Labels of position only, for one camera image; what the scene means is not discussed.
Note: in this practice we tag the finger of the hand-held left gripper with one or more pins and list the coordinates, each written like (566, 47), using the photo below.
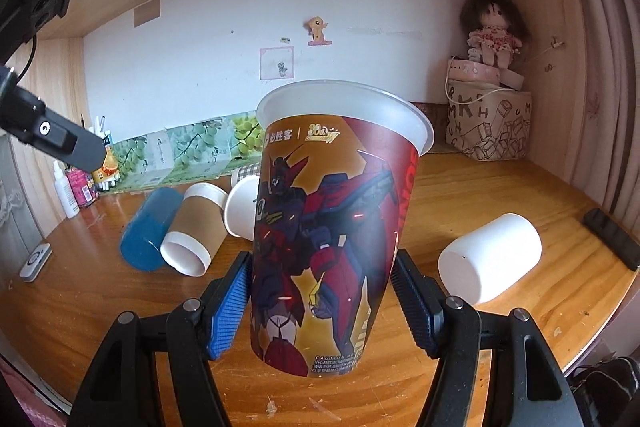
(60, 139)

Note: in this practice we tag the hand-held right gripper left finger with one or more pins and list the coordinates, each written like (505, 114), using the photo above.
(229, 313)

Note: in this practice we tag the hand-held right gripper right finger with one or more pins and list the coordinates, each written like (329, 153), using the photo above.
(415, 307)

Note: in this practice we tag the robot print plastic cup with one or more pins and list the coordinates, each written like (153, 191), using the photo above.
(325, 217)

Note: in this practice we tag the large white cup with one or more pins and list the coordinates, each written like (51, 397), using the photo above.
(492, 257)

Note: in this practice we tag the brown sleeve paper cup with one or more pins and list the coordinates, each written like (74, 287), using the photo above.
(197, 222)

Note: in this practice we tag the small white paper cup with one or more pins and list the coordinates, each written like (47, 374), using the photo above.
(242, 212)

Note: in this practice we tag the blue plastic cup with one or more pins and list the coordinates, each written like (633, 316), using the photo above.
(147, 227)

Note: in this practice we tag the checkered paper cup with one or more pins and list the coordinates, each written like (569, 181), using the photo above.
(246, 173)

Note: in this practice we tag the white rabbit pen holder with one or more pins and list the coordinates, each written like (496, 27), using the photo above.
(103, 134)

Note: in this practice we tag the pink printed can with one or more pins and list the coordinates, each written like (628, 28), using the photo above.
(82, 188)

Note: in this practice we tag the white squeeze bottle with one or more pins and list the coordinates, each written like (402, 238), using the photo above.
(67, 194)

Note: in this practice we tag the grape print box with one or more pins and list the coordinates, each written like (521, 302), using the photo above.
(142, 162)
(200, 149)
(246, 134)

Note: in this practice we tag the white remote control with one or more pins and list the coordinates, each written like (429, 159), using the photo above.
(36, 262)

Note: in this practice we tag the letter print storage box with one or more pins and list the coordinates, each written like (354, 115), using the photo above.
(492, 124)

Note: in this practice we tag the black bag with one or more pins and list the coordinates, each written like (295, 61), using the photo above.
(607, 392)

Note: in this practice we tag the black flat device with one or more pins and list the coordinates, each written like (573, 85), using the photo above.
(615, 234)

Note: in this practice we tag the pink round box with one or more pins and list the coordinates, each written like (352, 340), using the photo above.
(472, 69)

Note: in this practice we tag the rag doll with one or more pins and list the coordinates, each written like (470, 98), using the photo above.
(492, 32)

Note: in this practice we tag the pink curtain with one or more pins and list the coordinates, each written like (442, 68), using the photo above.
(607, 32)

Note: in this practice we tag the pink square wall paper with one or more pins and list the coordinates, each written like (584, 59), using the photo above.
(276, 63)

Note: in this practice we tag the yellow figure wall sticker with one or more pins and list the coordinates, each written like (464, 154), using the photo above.
(318, 31)

